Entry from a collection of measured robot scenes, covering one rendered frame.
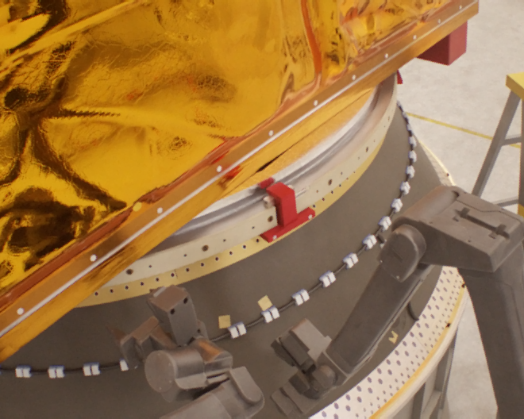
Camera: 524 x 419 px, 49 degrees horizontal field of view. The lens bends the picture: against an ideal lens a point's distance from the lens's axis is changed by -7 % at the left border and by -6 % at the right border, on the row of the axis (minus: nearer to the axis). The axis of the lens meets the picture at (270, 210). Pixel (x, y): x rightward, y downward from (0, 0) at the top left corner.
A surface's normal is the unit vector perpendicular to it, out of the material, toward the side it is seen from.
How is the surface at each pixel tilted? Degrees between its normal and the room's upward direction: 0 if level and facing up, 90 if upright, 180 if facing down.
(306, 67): 91
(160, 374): 54
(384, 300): 91
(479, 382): 0
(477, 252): 90
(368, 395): 43
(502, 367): 89
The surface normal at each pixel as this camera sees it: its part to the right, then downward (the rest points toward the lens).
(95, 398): 0.05, 0.15
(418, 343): 0.46, -0.36
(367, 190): 0.70, -0.15
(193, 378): 0.62, -0.68
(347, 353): -0.65, 0.39
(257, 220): 0.55, 0.46
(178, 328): 0.76, 0.32
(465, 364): -0.10, -0.79
